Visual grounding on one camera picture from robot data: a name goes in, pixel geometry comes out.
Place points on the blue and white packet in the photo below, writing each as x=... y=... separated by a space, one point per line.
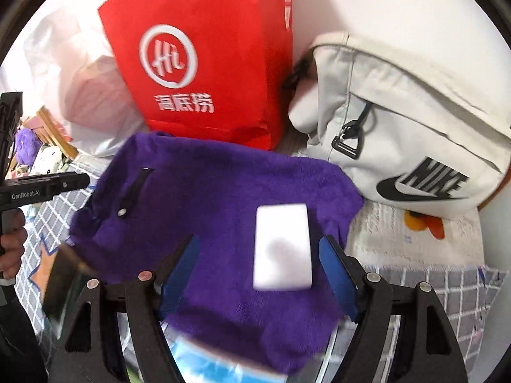
x=207 y=363

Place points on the orange plush toy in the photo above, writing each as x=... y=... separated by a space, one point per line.
x=433 y=227

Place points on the white spotted plush toy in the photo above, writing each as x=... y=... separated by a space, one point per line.
x=48 y=157

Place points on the purple fleece cloth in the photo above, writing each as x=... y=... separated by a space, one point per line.
x=215 y=191

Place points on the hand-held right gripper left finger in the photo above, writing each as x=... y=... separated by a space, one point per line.
x=180 y=277

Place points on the white plastic bag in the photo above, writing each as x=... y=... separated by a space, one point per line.
x=80 y=68

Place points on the person's left hand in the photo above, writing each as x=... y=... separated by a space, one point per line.
x=14 y=261

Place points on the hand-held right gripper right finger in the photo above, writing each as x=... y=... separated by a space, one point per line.
x=338 y=279

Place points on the person's left forearm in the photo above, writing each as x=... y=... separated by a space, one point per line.
x=16 y=339

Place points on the wooden bed frame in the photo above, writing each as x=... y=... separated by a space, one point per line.
x=50 y=127

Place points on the white quilted mat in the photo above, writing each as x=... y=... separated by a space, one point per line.
x=383 y=239

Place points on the cream canvas backpack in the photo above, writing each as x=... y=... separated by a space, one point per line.
x=399 y=99

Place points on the red paper bag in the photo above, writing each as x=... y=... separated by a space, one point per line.
x=223 y=28

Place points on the grey checked star bed sheet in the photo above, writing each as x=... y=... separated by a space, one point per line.
x=459 y=295

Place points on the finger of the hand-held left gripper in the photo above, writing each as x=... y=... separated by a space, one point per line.
x=74 y=181

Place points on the purple plush toy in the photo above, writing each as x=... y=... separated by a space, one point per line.
x=26 y=143

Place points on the white sponge block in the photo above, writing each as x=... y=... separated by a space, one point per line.
x=281 y=247

